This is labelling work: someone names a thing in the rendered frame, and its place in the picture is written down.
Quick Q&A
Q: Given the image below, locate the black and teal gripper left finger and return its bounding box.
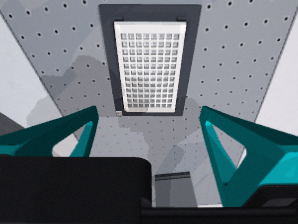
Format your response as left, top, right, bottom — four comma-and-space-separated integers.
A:
0, 106, 99, 157

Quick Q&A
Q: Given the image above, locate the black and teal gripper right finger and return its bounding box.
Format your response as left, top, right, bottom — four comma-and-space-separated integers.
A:
199, 106, 298, 207

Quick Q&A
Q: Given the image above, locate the white well plate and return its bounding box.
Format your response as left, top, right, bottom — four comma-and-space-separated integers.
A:
114, 22, 186, 112

